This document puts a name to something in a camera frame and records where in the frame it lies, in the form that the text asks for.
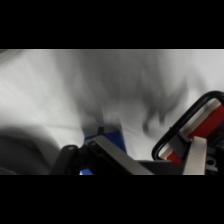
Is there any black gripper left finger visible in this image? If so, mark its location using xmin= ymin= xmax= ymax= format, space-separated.
xmin=49 ymin=134 xmax=155 ymax=176

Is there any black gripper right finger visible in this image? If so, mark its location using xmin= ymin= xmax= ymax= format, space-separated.
xmin=181 ymin=135 xmax=224 ymax=176

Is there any blue cube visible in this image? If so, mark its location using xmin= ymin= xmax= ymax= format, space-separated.
xmin=79 ymin=125 xmax=128 ymax=176

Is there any black bowl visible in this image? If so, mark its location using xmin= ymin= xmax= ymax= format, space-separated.
xmin=0 ymin=125 xmax=64 ymax=176

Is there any white red drawer black handle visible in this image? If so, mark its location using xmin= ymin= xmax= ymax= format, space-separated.
xmin=151 ymin=90 xmax=224 ymax=166

